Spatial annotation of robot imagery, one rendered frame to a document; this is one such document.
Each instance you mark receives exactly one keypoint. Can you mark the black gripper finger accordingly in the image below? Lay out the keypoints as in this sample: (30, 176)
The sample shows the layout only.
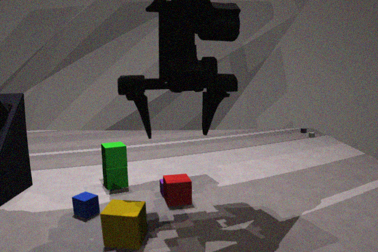
(142, 106)
(210, 104)

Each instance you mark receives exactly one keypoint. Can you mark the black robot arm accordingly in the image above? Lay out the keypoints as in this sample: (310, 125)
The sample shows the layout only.
(182, 19)

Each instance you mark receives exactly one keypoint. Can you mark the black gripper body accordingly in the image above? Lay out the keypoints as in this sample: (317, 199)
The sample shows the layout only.
(135, 85)

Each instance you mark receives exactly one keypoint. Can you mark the yellow cube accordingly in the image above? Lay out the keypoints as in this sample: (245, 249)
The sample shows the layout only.
(124, 224)

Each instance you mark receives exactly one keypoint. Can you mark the blue cube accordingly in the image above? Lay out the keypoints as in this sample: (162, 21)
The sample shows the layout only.
(86, 205)

